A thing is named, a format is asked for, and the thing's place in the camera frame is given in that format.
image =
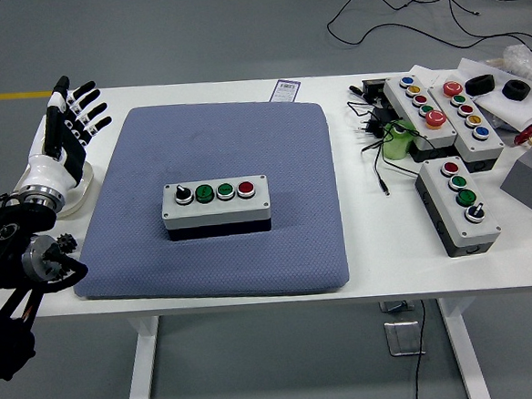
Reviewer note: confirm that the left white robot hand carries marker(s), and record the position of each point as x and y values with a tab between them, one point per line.
49	171

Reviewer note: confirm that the grey four-button control box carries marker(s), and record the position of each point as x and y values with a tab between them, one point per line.
445	214
216	212

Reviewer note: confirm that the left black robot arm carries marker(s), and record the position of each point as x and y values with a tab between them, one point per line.
4	236

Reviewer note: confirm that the grey five-button box, yellow-ringed mushroom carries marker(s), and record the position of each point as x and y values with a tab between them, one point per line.
403	103

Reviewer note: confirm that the grey five-button box, red mushroom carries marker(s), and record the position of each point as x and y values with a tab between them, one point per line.
490	147

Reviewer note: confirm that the white shallow dish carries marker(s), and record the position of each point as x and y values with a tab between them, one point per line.
84	185

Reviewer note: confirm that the small dark metal gear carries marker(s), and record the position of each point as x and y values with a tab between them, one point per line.
67	244

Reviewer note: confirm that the large dark metal gear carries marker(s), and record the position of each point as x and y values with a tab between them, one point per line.
60	266

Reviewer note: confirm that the blue-grey padded mat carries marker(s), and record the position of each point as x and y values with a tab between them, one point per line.
252	132

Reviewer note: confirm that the white table leg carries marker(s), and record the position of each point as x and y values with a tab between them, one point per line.
139	377
466	354

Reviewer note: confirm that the purple printed label card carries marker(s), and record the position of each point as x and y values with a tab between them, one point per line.
286	90

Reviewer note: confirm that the black charger block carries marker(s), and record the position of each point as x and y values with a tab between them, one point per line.
374	90

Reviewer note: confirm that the black plug adapter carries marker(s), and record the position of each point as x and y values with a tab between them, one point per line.
381	116

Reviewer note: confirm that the light green plastic bottle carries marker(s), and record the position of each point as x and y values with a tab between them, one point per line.
397	147

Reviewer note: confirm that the metal floor socket plate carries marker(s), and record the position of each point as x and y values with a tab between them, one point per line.
396	338

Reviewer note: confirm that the white paper sheet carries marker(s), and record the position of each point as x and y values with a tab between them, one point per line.
511	109

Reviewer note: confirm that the grey block box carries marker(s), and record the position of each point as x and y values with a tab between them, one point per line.
525	186

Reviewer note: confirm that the red knob part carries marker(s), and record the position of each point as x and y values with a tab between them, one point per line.
525	135

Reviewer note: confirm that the clear bubble wrap bag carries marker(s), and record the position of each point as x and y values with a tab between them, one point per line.
526	62

